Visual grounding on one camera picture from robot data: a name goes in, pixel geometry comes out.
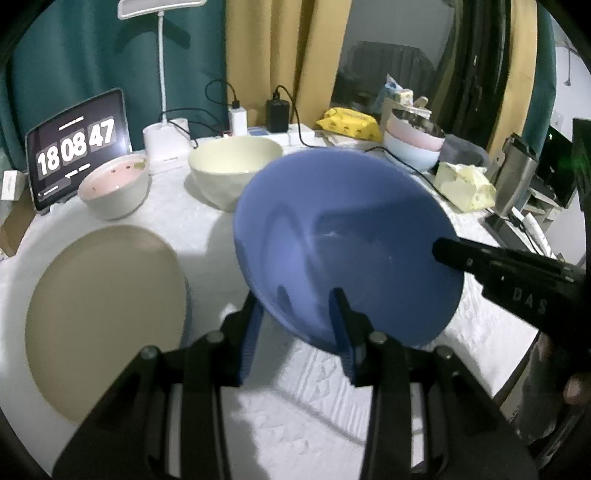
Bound cream bowl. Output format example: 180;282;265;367
188;136;283;213

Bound black lamp cable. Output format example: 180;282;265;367
159;108;232;148

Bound white charger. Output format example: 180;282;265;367
229;106;249;137

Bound small white box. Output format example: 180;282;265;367
0;170;26;203

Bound teal curtain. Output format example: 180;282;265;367
9;0;229;158

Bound black charger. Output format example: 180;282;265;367
265;98;291;134

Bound metal bowl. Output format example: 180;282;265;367
392;108;446;139

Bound yellow wipes packet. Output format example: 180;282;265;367
315;107;384;143

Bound white power strip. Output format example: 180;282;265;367
222;124;317;147

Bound cardboard box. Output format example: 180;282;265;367
0;194;40;257

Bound black cable of white charger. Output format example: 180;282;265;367
205;79;241;112

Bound large blue bowl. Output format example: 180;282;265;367
232;148;465;354

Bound yellow curtain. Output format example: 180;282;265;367
225;0;354;139

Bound beige plate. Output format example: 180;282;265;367
25;224;188;424

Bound blue snack bag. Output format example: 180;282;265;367
383;74;414;109

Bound tablet showing clock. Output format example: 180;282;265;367
25;88;132;215

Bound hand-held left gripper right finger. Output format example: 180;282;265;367
332;287;539;480

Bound white desk lamp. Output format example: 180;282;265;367
117;0;206;174

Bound pale pink bowl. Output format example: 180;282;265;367
385;111;446;153

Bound white bowl with pink inside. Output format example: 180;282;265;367
77;154;151;220

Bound person's right hand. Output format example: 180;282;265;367
564;373;591;407

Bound light blue bowl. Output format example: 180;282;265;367
384;131;439;171

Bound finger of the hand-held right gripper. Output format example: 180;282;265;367
431;237;490;278

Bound steel thermos flask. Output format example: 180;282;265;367
492;134;539;217

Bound grey cloth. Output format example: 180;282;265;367
438;134;490;167

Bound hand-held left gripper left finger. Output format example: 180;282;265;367
53;291;266;480

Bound black monitor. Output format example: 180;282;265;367
545;117;591;208

